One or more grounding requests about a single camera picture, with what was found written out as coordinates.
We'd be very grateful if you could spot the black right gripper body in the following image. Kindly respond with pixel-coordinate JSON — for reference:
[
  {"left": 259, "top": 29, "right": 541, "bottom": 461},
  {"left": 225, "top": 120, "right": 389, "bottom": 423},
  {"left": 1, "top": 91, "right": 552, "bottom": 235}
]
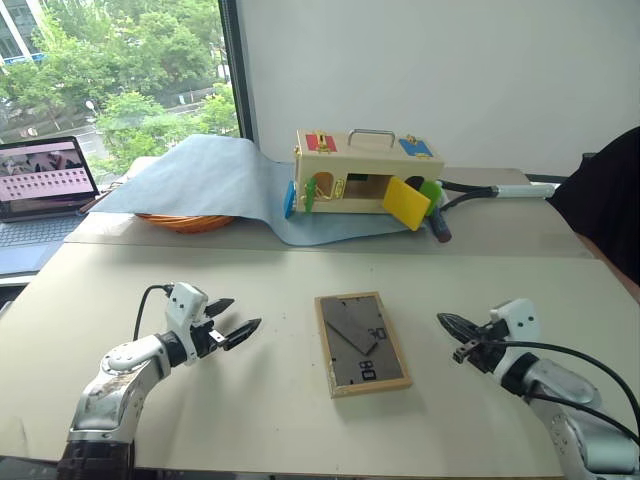
[{"left": 451, "top": 320, "right": 510, "bottom": 375}]

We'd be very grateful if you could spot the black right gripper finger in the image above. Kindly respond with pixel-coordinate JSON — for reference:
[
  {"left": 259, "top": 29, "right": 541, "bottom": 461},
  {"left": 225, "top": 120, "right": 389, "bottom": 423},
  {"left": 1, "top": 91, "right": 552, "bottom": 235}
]
[
  {"left": 436, "top": 312, "right": 482, "bottom": 337},
  {"left": 441, "top": 320, "right": 479, "bottom": 347}
]

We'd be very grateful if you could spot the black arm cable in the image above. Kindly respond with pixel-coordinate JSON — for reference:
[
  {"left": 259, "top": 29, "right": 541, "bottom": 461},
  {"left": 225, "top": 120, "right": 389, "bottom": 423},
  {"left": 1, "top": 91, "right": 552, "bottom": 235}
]
[
  {"left": 132, "top": 284, "right": 175, "bottom": 342},
  {"left": 478, "top": 324, "right": 640, "bottom": 454}
]

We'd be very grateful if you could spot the person in black clothing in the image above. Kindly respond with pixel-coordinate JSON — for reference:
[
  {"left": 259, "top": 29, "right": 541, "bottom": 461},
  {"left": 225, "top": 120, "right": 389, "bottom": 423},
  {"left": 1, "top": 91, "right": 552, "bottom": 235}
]
[{"left": 545, "top": 126, "right": 640, "bottom": 299}]

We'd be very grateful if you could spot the red-tipped black tool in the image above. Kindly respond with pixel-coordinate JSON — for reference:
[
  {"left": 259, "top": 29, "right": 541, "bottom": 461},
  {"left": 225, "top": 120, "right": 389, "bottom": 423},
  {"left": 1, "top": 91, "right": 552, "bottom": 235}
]
[{"left": 428, "top": 203, "right": 453, "bottom": 245}]

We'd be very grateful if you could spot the wooden lock box toy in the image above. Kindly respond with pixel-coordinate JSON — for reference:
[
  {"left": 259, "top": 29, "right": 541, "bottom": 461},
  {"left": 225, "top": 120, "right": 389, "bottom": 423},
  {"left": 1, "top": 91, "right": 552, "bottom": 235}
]
[{"left": 283, "top": 128, "right": 446, "bottom": 233}]

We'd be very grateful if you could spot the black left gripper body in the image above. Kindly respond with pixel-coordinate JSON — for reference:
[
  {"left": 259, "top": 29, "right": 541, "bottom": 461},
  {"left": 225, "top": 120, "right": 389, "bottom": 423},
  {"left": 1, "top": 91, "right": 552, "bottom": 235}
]
[{"left": 188, "top": 313, "right": 227, "bottom": 359}]

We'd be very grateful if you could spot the black hose white end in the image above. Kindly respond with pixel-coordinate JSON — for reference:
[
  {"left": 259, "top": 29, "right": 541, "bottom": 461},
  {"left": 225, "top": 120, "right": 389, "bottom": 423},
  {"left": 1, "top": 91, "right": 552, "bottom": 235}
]
[{"left": 435, "top": 178, "right": 557, "bottom": 212}]

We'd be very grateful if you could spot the black window frame post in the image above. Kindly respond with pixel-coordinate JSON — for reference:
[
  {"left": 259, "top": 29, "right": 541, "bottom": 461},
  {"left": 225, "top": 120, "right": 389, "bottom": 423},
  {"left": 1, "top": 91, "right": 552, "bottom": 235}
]
[{"left": 217, "top": 0, "right": 260, "bottom": 147}]

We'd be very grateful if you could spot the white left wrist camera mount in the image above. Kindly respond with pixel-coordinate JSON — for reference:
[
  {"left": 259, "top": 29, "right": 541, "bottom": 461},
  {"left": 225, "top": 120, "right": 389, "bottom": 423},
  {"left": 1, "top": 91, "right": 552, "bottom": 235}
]
[{"left": 164, "top": 281, "right": 210, "bottom": 367}]

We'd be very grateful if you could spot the face-down wooden picture frame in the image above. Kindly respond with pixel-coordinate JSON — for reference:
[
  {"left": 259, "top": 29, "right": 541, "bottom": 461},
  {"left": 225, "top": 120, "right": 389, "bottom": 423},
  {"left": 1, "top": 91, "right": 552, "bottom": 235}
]
[{"left": 313, "top": 290, "right": 414, "bottom": 400}]

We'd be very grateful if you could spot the open laptop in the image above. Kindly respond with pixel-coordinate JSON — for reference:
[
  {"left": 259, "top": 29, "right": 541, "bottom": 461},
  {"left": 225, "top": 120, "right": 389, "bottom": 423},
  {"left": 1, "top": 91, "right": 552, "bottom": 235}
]
[{"left": 0, "top": 135, "right": 102, "bottom": 277}]

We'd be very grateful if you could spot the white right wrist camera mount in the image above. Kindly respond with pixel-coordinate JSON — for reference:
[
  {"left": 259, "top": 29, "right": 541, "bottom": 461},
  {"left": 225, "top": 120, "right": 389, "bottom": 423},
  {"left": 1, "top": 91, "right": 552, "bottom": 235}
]
[{"left": 488, "top": 298, "right": 542, "bottom": 377}]

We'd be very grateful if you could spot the yellow lock box door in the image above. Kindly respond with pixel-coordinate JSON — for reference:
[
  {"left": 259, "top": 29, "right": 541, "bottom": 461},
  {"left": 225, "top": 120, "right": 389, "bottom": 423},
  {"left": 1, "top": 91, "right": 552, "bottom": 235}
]
[{"left": 382, "top": 177, "right": 432, "bottom": 233}]

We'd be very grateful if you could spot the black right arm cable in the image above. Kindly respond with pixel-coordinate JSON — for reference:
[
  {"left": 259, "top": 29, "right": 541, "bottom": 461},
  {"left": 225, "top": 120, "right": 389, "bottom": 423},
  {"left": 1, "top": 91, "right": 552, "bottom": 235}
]
[{"left": 478, "top": 324, "right": 640, "bottom": 454}]

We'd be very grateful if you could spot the blue cloth sheet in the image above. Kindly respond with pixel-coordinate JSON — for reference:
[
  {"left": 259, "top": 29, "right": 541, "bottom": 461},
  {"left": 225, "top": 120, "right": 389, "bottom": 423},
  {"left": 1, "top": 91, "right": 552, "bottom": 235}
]
[{"left": 91, "top": 133, "right": 437, "bottom": 248}]

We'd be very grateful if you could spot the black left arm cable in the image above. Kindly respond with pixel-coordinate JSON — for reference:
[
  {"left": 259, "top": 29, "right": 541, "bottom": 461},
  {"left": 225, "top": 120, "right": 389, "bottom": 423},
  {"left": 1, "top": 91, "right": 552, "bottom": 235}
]
[{"left": 132, "top": 284, "right": 175, "bottom": 342}]

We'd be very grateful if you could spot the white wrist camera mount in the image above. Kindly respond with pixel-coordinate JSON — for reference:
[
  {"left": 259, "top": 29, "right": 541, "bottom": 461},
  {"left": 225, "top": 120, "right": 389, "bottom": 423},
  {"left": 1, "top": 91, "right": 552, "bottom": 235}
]
[
  {"left": 164, "top": 281, "right": 210, "bottom": 367},
  {"left": 488, "top": 298, "right": 542, "bottom": 377}
]

